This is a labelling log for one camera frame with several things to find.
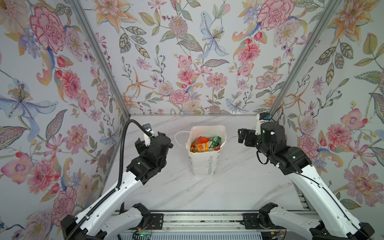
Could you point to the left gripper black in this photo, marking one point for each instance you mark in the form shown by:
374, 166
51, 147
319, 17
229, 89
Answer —
142, 149

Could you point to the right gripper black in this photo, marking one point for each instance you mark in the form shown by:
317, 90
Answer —
250, 136

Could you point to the white paper bag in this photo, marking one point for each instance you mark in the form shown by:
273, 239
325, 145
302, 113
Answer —
204, 164

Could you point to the orange Fox's candy bag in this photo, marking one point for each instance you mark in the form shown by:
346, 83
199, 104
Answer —
201, 148

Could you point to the green Fox's candy bag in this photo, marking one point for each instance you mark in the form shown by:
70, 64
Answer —
214, 143

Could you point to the red snack packet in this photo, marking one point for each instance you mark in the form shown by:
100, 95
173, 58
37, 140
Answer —
200, 140

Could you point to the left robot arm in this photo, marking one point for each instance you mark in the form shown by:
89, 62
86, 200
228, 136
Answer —
137, 174

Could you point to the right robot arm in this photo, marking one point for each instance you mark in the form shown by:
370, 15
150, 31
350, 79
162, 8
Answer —
335, 222

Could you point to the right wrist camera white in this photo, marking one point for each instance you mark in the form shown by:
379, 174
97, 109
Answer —
262, 118

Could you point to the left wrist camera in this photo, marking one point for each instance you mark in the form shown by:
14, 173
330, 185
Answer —
149, 134

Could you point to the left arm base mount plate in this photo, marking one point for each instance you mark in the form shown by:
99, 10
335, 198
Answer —
150, 222

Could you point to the aluminium front rail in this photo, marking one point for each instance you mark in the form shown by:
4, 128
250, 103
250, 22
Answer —
201, 222

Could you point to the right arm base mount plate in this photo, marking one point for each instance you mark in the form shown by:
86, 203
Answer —
252, 221

